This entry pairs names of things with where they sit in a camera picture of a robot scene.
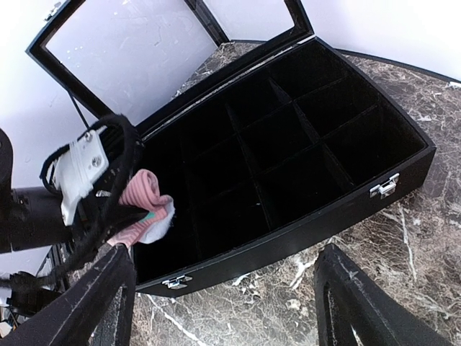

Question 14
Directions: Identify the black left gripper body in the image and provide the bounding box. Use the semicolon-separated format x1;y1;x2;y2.
1;129;144;270

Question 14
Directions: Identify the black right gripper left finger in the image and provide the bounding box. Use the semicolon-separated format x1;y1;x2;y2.
1;244;136;345

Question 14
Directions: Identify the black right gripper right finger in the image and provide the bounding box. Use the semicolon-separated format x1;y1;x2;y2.
314;244;450;345

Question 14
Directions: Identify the pink teal patterned sock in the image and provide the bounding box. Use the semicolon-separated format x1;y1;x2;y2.
107;169;175;248

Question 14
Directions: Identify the black storage box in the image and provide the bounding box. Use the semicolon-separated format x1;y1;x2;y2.
132;37;436;297

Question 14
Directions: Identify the black box glass lid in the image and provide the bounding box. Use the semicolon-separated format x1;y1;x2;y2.
27;1;314;124

